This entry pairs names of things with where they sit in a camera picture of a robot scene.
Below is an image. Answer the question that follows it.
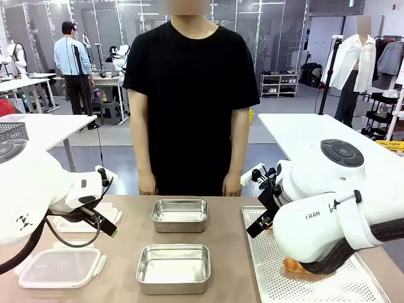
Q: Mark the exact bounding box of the red garment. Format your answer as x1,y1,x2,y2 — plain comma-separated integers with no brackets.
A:
0,98,17,118

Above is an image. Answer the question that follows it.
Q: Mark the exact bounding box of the person's right forearm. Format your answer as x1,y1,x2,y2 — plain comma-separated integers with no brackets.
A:
129,119,153,177

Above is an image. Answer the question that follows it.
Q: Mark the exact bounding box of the clothes rack with garments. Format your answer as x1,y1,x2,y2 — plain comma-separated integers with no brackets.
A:
372,34,404,88

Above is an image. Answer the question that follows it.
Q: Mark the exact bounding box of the black rolling cart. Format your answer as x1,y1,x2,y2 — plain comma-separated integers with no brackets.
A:
360,89,404,142

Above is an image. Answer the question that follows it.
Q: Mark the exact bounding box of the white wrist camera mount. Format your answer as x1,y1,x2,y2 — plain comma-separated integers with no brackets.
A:
94,164,119,190
240,163,277,190

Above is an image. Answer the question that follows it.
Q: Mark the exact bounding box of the yellow plastic crate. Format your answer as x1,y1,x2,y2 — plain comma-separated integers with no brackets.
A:
374,139,404,156

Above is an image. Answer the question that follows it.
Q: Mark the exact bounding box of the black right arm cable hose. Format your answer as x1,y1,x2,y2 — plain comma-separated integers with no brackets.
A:
301,217,404,276

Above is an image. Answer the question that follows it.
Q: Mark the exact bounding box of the clear plastic clip lid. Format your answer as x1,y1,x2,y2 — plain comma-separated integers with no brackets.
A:
52,201,124,234
18,241,107,290

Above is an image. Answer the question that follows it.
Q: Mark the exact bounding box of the person in black T-shirt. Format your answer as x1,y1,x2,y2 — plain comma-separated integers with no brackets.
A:
122,0,261,197

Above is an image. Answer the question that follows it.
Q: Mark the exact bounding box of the man in blue shirt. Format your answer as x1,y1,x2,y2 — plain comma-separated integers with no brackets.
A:
53,20,101,131

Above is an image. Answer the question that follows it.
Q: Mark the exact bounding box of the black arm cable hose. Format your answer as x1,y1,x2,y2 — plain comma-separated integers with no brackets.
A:
0,206,105,275
301,217,404,276

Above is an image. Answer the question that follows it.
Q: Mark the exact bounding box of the black camera tripod with cable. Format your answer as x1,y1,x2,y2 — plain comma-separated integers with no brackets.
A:
71,44,105,173

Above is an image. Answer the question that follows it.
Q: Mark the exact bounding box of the black tripod stand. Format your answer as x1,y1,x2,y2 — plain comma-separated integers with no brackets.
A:
317,35,344,116

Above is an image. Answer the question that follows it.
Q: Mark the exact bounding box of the grey perforated basket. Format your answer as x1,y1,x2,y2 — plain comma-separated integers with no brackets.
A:
0,121,30,143

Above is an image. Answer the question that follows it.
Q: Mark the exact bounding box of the person's left hand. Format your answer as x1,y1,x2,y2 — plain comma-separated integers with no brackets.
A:
221,172,244,198

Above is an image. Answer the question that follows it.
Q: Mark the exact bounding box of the white background desk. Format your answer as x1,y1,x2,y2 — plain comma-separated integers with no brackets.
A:
0,72,62,114

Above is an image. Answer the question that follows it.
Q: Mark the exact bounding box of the person's right hand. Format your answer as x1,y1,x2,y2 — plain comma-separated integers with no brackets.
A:
138,172,158,196

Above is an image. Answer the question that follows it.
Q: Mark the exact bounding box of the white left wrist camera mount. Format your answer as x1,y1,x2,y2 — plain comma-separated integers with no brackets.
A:
94,164,119,190

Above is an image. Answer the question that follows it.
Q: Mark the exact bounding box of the large white table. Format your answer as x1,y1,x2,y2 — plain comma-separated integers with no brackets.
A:
258,112,404,203

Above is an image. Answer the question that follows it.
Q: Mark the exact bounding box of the white side table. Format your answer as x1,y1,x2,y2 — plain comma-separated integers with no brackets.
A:
0,113,98,173

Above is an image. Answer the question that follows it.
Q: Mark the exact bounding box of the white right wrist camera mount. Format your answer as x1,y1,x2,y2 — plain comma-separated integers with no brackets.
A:
240,163,277,190

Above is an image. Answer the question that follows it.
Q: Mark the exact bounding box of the white humanoid robot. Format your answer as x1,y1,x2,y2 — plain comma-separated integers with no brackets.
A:
5,39,30,80

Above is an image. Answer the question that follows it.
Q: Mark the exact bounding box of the person's left forearm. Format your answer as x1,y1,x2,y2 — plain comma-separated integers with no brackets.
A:
225,109,251,177

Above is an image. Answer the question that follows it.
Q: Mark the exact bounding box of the perforated metal baking tray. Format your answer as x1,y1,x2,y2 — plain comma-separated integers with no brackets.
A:
241,205,392,303

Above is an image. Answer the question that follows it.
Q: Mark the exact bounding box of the grey step stool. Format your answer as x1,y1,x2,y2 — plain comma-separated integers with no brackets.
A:
100,100,123,127

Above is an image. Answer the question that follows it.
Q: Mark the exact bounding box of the steel rectangular container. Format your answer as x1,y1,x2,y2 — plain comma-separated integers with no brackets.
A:
135,243,212,296
151,198,210,234

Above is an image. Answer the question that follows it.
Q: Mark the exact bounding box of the mannequin with white shirt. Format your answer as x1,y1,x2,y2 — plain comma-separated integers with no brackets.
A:
319,15,378,129

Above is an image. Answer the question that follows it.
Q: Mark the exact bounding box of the black bags pile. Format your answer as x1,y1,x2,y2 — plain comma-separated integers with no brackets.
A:
299,61,323,88

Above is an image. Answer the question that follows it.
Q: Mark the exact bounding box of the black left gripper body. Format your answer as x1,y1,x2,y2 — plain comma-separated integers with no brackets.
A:
79,206,105,227

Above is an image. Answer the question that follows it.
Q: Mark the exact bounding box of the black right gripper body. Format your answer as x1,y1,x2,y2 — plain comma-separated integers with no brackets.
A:
258,185,284,219

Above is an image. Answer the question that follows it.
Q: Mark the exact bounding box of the white shoe rack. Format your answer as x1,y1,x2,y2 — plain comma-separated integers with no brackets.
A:
259,72,300,99

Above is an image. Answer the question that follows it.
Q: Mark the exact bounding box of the cluttered background workbench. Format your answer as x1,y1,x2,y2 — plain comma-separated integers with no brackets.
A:
52,61,131,126

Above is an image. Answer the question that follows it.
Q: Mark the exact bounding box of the white robot with black headset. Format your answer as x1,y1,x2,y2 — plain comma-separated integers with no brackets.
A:
107,43,131,73

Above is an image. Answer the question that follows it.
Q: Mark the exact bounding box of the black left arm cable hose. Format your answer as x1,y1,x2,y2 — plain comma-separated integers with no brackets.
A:
0,206,105,275

